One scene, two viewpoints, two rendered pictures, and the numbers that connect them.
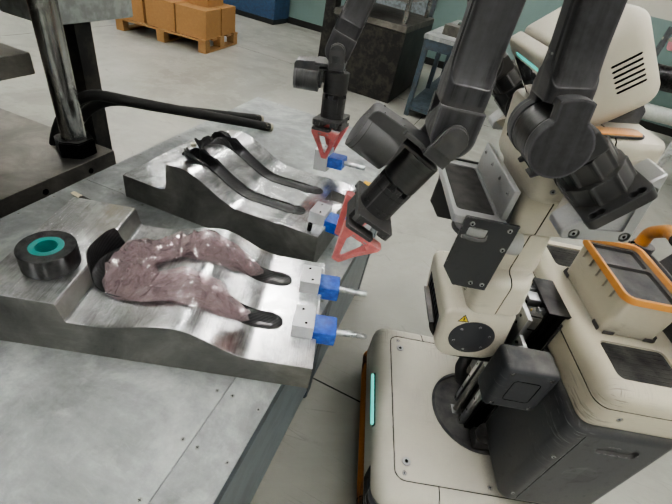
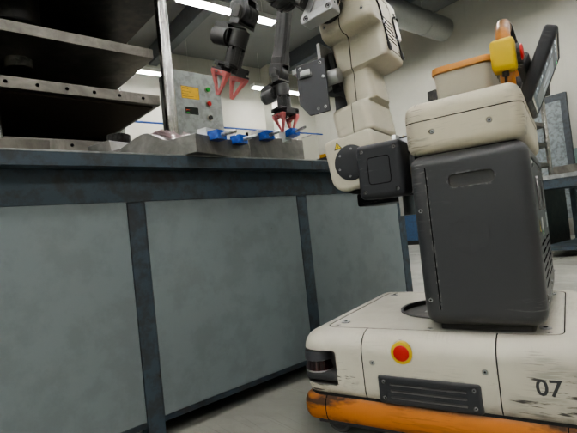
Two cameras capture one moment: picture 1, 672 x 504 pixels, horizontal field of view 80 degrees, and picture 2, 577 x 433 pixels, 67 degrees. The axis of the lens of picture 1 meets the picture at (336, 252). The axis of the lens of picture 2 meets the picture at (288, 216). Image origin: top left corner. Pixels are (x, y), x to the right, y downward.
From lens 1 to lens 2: 1.34 m
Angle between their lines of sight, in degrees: 52
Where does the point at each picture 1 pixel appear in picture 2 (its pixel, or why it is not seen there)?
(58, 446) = not seen: hidden behind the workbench
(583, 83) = not seen: outside the picture
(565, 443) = (417, 186)
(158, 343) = (139, 148)
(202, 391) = not seen: hidden behind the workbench
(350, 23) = (276, 57)
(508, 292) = (352, 110)
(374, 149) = (217, 33)
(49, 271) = (114, 137)
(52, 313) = (108, 147)
